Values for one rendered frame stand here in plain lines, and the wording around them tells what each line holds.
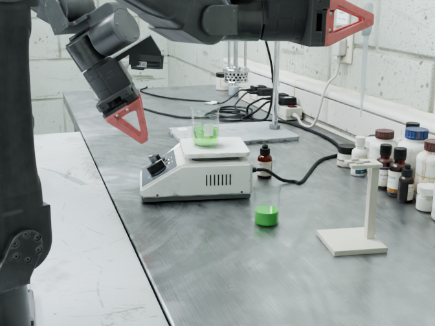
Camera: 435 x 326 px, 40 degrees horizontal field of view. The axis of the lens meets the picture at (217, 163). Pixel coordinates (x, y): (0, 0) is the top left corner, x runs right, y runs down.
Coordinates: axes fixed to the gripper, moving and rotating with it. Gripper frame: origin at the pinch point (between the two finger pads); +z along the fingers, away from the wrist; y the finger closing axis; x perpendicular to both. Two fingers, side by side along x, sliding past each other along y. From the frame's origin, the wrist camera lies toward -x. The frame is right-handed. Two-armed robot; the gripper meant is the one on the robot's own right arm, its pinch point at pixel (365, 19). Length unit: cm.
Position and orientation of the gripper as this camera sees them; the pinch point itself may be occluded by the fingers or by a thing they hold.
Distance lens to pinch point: 84.4
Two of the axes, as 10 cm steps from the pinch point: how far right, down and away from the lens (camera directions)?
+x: -0.1, 9.6, 2.7
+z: 9.9, -0.3, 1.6
